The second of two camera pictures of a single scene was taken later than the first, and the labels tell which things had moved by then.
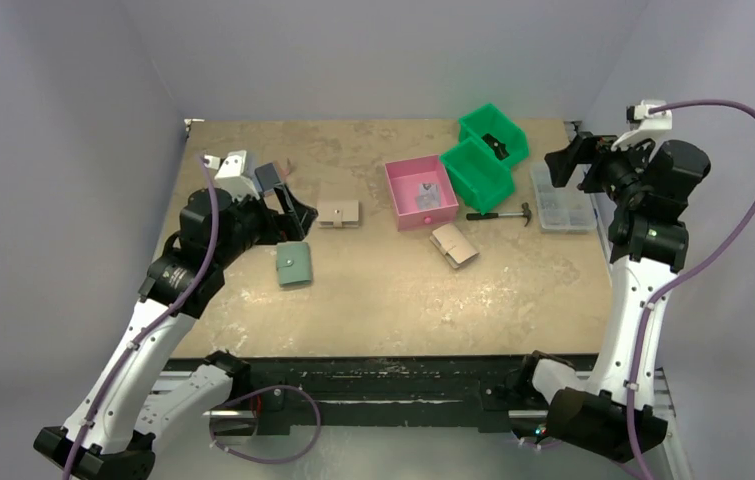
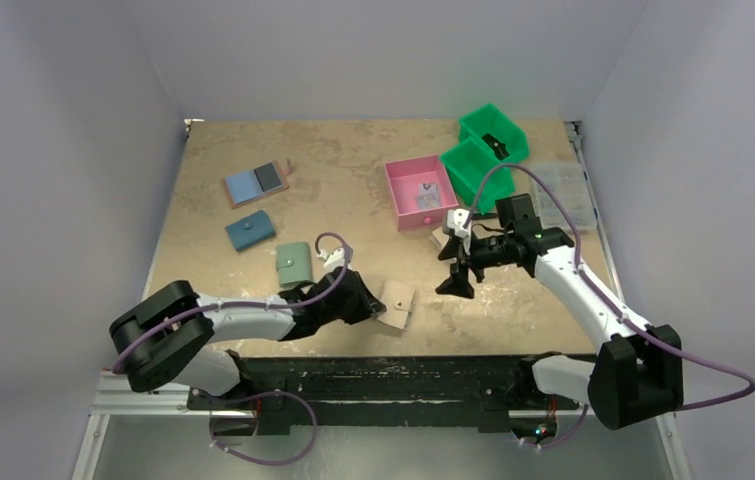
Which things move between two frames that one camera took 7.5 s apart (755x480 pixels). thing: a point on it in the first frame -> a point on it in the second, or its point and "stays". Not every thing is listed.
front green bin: (479, 177) stays
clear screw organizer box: (565, 209) stays
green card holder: (294, 263) stays
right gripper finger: (561, 163) -> (451, 249)
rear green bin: (490, 119) stays
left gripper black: (299, 215) -> (366, 305)
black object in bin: (500, 149) stays
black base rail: (377, 392) stays
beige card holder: (338, 214) -> (397, 300)
